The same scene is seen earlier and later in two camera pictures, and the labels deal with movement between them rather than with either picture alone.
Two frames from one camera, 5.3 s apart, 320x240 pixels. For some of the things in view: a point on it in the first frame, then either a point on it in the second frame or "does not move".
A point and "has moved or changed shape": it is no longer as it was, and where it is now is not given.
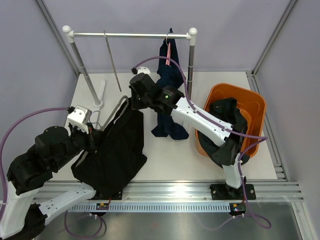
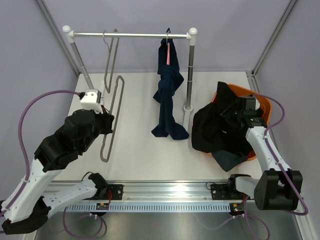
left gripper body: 88,141 to 102,125
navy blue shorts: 169,73 does not move
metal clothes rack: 191,35 does not move
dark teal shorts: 227,110 has moved or changed shape
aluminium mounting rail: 268,191 does not move
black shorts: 119,155 to 210,133
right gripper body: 139,102 to 232,114
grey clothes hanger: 104,125 to 113,104
